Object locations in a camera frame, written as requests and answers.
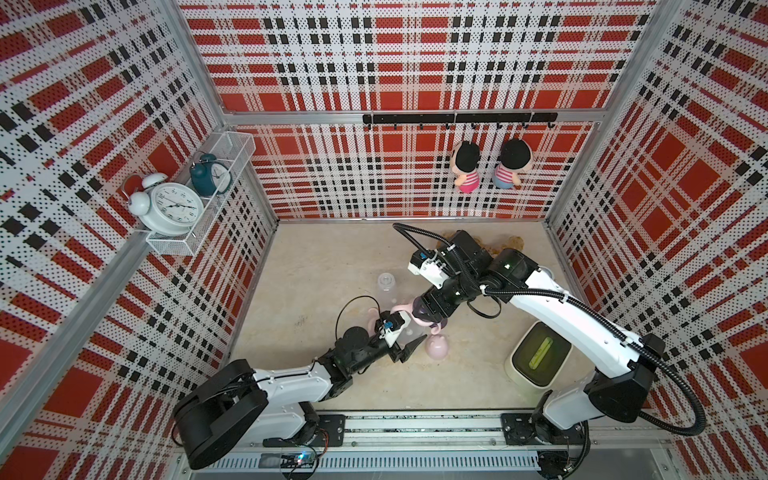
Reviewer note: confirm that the brown plush toy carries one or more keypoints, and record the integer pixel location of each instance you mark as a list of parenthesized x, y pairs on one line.
[(497, 244)]

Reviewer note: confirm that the teal alarm clock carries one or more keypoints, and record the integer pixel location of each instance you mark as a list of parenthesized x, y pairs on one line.
[(209, 176)]

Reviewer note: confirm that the pink bottle handle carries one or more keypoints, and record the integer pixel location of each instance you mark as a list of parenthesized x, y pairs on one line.
[(408, 311), (373, 320)]

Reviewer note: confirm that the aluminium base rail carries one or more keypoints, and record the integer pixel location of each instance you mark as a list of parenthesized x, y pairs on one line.
[(455, 443)]

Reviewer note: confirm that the pink bottle cap lower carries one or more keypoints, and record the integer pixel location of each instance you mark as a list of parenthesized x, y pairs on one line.
[(437, 347)]

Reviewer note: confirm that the black hook rail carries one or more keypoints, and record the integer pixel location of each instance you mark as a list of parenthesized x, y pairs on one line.
[(421, 119)]

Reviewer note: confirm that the doll with pink dress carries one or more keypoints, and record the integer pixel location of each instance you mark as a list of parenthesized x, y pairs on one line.
[(464, 163)]

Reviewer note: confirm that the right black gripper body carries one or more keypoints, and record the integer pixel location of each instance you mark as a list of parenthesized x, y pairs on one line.
[(458, 289)]

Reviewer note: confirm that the doll with striped shirt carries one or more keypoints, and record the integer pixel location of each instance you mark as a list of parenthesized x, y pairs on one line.
[(515, 158)]

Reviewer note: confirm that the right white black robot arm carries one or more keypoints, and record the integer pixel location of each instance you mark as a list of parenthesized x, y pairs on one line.
[(624, 364)]

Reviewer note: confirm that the large white alarm clock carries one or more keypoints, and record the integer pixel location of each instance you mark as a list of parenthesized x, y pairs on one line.
[(166, 208)]

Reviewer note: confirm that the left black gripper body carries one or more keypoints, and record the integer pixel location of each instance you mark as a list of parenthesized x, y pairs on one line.
[(377, 348)]

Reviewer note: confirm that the white bin green inside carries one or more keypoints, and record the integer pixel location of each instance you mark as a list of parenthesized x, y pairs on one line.
[(538, 357)]

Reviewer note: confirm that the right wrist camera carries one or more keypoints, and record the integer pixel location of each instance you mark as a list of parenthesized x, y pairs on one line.
[(437, 267)]

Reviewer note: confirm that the green circuit board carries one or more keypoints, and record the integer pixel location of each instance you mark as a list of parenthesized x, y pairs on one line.
[(297, 460)]

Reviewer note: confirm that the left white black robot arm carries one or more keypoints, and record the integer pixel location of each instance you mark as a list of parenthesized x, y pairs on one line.
[(240, 402)]

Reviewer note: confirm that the white wire wall shelf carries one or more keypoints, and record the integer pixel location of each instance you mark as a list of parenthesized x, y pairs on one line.
[(235, 150)]

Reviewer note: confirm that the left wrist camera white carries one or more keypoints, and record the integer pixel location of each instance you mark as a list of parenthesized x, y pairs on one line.
[(391, 324)]

